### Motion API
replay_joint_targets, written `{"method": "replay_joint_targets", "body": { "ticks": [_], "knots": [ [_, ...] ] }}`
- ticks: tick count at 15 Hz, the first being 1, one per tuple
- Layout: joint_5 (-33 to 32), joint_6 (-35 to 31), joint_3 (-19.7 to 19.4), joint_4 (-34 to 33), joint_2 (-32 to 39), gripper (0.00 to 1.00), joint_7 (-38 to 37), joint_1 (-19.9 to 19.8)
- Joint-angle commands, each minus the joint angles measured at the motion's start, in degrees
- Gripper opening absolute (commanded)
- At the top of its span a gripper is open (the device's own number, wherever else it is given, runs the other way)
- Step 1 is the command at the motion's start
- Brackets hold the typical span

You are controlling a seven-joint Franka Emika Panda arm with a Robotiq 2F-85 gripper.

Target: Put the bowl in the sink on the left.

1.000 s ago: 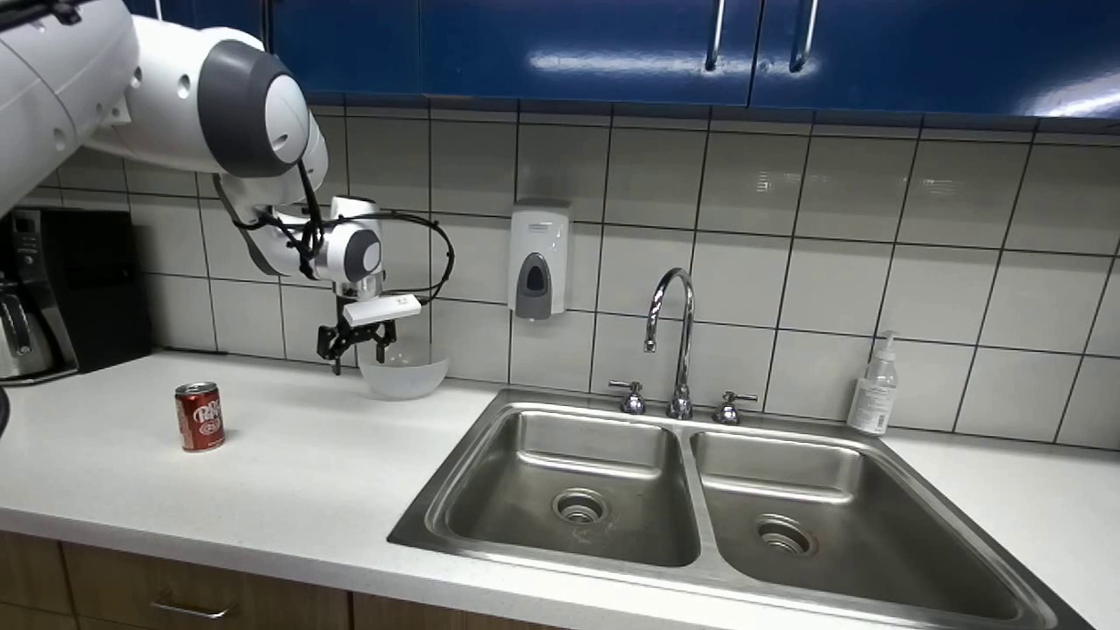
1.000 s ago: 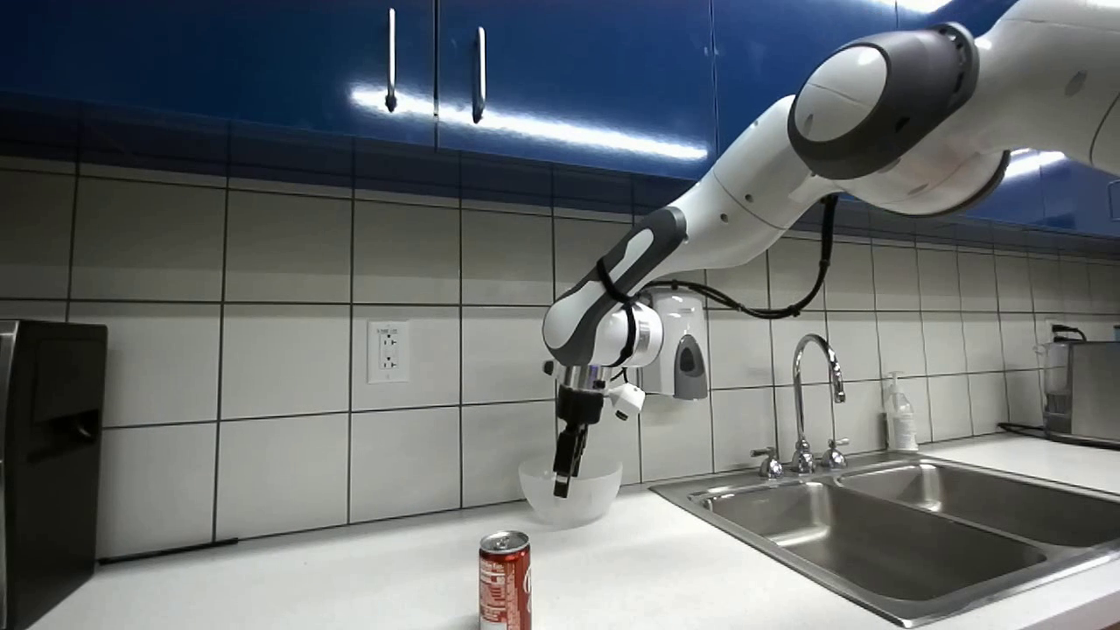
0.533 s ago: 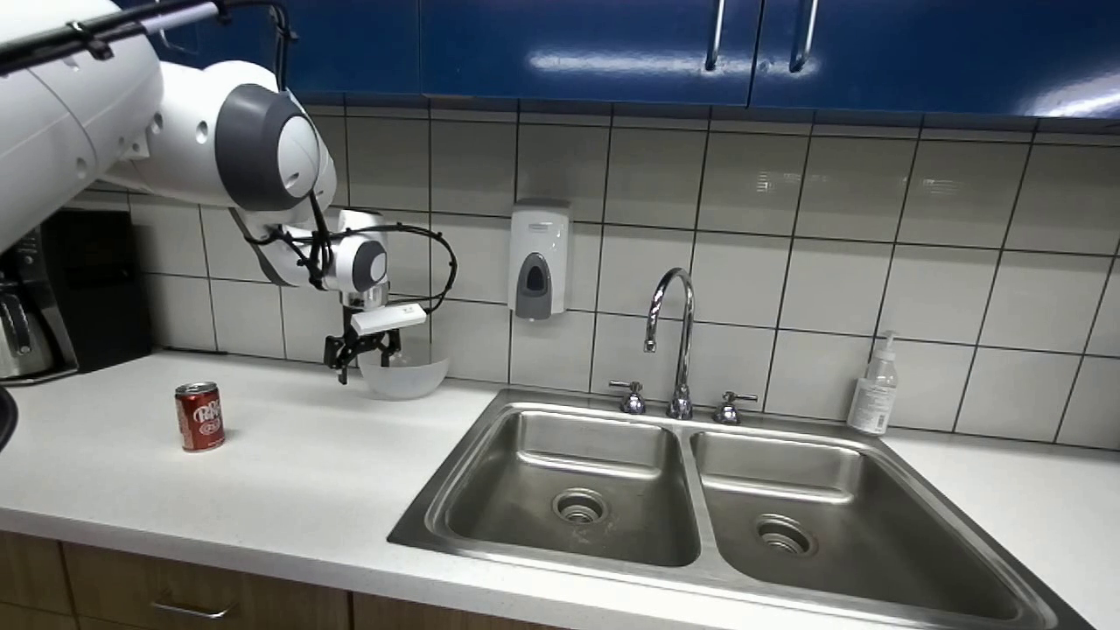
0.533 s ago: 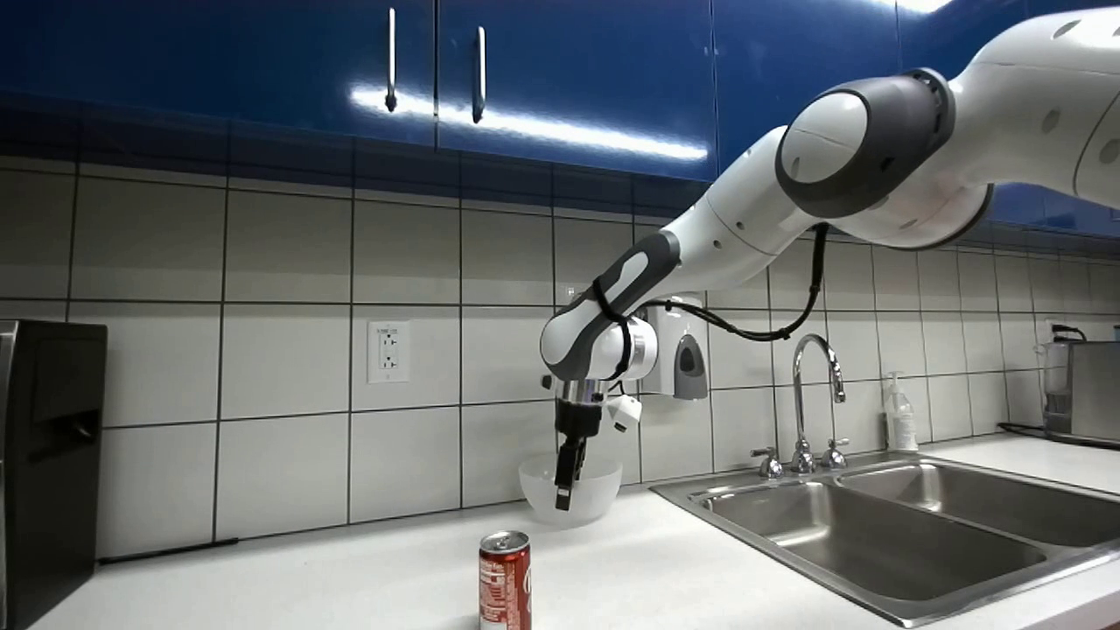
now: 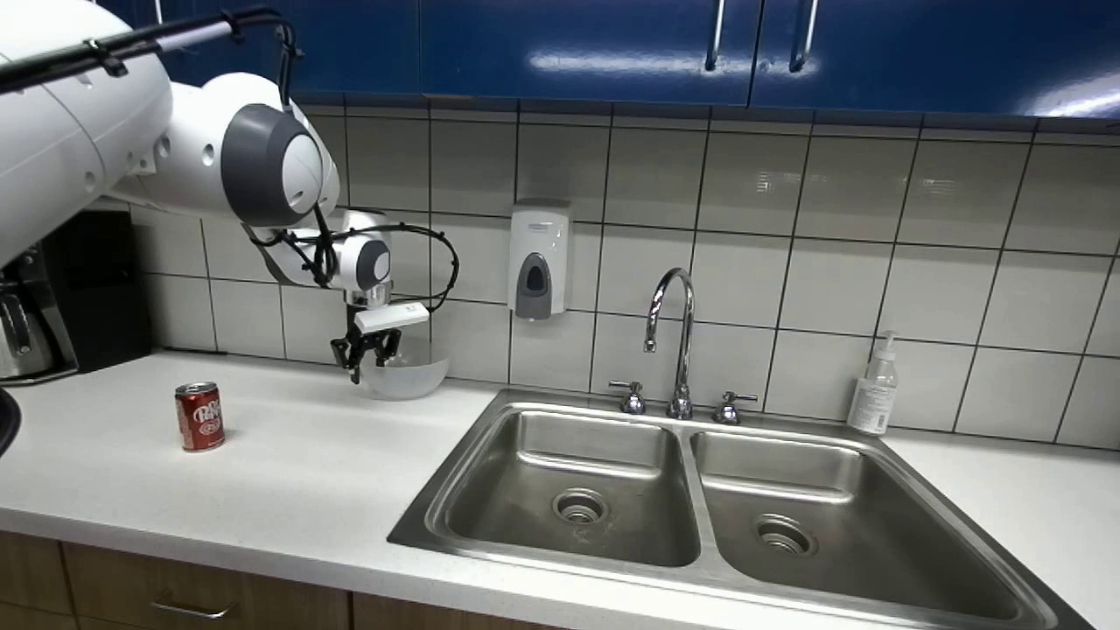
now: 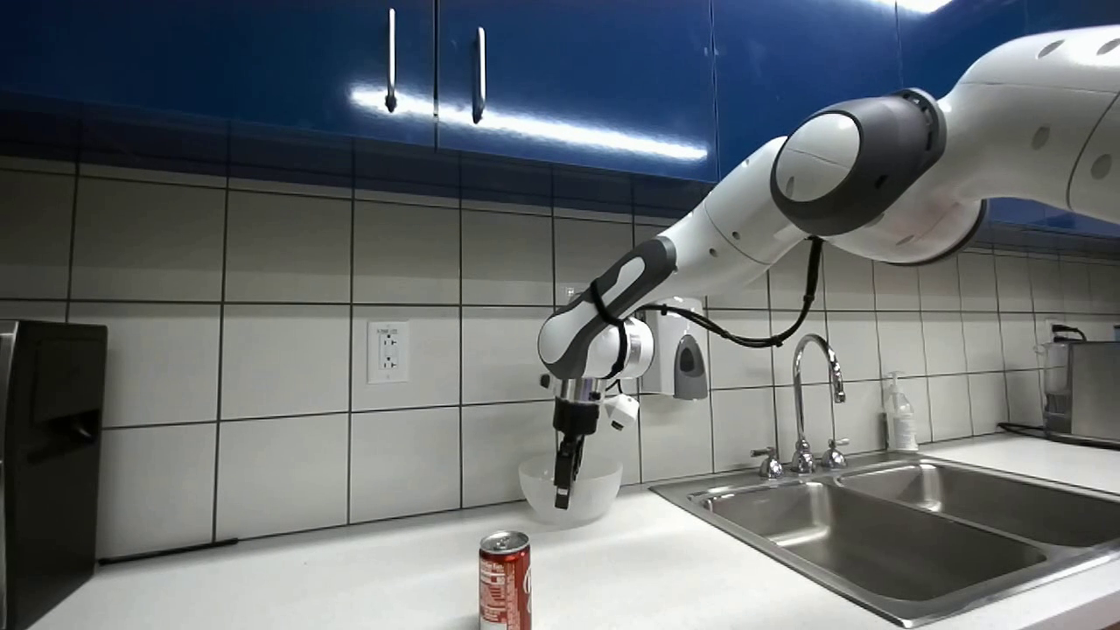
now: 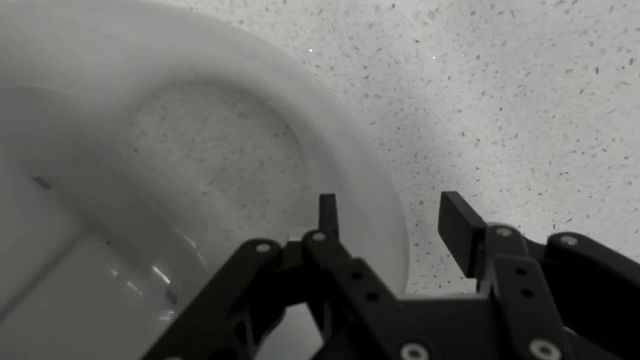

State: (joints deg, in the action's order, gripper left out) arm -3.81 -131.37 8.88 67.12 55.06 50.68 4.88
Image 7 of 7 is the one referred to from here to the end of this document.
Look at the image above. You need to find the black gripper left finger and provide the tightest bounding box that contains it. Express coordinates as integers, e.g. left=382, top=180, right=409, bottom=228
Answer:
left=142, top=191, right=436, bottom=360

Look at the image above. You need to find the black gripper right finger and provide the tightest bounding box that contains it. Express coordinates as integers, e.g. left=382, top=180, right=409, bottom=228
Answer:
left=436, top=190, right=640, bottom=360

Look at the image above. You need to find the translucent white plastic bowl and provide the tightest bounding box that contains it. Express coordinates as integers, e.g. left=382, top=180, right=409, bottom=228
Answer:
left=0, top=0, right=413, bottom=360

